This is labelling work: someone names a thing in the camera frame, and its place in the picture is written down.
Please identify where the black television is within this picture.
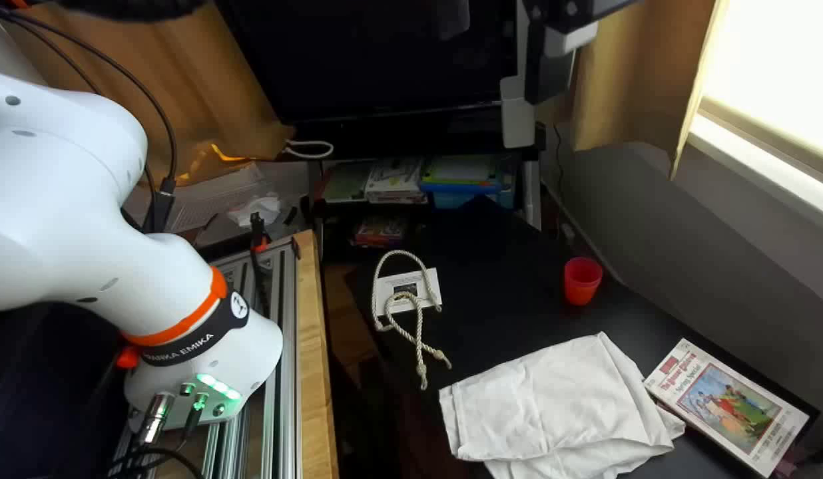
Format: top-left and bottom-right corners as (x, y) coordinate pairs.
(214, 0), (517, 121)

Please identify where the stack of colourful books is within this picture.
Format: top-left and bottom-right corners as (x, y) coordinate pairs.
(318, 153), (517, 211)

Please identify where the illustrated children's book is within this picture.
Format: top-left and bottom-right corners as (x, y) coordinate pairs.
(645, 338), (810, 475)

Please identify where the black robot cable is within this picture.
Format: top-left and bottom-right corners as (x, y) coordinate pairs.
(0, 3), (181, 235)

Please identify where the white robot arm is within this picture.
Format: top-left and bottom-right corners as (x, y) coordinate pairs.
(0, 72), (282, 425)

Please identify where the tan curtain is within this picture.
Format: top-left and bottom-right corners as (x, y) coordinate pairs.
(570, 0), (720, 159)

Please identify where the red plastic cup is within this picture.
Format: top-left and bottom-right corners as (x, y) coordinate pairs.
(565, 255), (605, 305)

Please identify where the aluminium frame mount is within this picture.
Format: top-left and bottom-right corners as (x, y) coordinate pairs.
(115, 232), (317, 479)

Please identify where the white towel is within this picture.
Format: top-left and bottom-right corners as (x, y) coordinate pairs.
(438, 332), (685, 479)

